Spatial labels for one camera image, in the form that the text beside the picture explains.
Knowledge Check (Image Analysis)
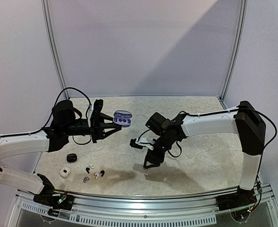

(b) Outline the left aluminium frame post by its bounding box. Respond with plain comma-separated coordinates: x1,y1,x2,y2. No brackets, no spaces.
41,0,67,90

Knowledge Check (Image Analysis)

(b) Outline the right aluminium frame post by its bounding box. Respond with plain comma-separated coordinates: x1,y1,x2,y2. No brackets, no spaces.
218,0,247,104

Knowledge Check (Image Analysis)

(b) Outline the purple earbud charging case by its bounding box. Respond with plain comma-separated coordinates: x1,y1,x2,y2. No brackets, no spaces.
113,110,133,128

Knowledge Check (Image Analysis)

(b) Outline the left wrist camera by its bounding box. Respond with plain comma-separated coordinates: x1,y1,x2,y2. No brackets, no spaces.
86,101,98,127

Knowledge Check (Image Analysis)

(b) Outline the aluminium frame post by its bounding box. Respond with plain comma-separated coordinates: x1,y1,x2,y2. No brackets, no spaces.
218,0,247,104
41,0,67,90

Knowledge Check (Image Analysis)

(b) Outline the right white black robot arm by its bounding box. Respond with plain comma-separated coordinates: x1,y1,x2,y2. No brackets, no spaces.
143,101,266,206

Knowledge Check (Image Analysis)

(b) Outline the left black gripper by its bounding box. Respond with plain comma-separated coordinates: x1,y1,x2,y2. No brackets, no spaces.
63,113,121,143

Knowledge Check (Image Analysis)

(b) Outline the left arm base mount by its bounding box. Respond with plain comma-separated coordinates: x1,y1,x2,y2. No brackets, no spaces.
33,186,75,211

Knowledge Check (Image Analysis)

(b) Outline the white earbud charging case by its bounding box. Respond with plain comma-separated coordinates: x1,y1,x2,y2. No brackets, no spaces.
59,166,71,179

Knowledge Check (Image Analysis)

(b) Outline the black earbud charging case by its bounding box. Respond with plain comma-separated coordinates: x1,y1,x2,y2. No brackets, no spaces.
66,153,77,163

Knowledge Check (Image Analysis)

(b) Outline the aluminium front rail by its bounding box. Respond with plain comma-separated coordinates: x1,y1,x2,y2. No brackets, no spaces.
8,183,278,227

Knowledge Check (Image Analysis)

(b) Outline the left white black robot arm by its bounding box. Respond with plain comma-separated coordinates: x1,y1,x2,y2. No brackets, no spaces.
0,99,122,205

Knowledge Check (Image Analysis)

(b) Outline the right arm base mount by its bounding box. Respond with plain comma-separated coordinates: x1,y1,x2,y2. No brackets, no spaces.
215,187,258,211

